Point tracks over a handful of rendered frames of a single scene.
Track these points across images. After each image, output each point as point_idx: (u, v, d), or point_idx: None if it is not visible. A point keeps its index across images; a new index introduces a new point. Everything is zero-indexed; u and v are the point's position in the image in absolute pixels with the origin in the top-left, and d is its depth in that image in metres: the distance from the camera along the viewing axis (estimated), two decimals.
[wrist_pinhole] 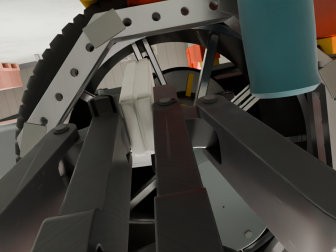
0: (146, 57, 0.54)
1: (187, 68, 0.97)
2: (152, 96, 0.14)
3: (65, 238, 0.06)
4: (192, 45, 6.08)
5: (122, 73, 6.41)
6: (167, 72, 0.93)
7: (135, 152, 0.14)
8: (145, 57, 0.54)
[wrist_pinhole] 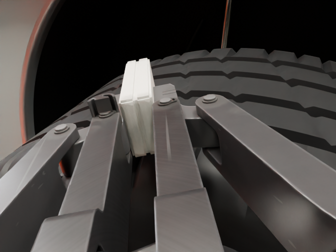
0: None
1: None
2: (152, 96, 0.14)
3: (65, 238, 0.06)
4: None
5: None
6: None
7: (135, 152, 0.14)
8: None
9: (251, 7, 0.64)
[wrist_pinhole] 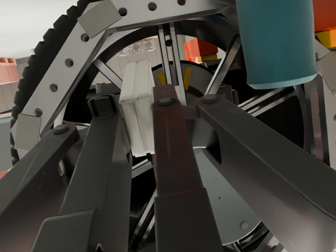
0: (170, 40, 0.53)
1: (184, 61, 0.96)
2: (152, 96, 0.14)
3: (65, 238, 0.06)
4: (190, 40, 6.06)
5: (119, 68, 6.38)
6: None
7: (135, 152, 0.14)
8: (169, 40, 0.53)
9: None
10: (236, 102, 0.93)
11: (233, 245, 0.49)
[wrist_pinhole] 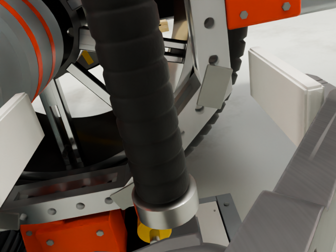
0: (64, 157, 0.51)
1: None
2: (318, 86, 0.12)
3: None
4: None
5: None
6: None
7: None
8: (65, 157, 0.51)
9: None
10: None
11: None
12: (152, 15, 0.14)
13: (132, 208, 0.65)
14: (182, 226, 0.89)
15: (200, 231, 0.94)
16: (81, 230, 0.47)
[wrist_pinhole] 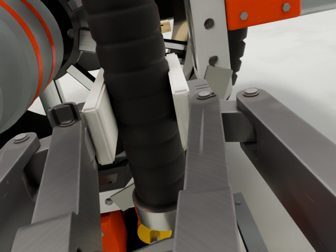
0: None
1: None
2: (188, 90, 0.14)
3: (44, 242, 0.06)
4: None
5: None
6: (100, 67, 0.83)
7: (101, 160, 0.14)
8: None
9: None
10: None
11: None
12: (153, 16, 0.14)
13: (132, 209, 0.65)
14: None
15: None
16: None
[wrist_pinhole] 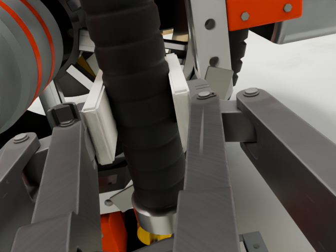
0: None
1: None
2: (188, 90, 0.14)
3: (44, 242, 0.06)
4: None
5: None
6: (89, 93, 0.65)
7: (101, 160, 0.14)
8: None
9: None
10: None
11: None
12: (153, 17, 0.14)
13: (132, 209, 0.65)
14: None
15: None
16: None
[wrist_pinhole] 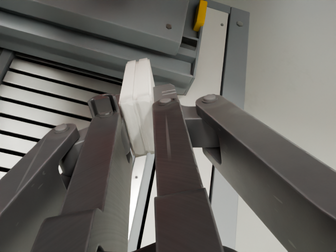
0: None
1: None
2: (152, 96, 0.14)
3: (65, 238, 0.06)
4: None
5: None
6: None
7: (135, 152, 0.14)
8: None
9: None
10: None
11: None
12: None
13: None
14: None
15: None
16: None
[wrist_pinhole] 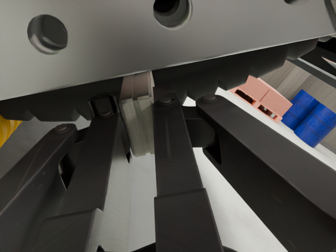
0: None
1: None
2: (152, 96, 0.14)
3: (65, 238, 0.06)
4: None
5: None
6: None
7: (135, 152, 0.14)
8: None
9: None
10: None
11: None
12: None
13: None
14: None
15: None
16: None
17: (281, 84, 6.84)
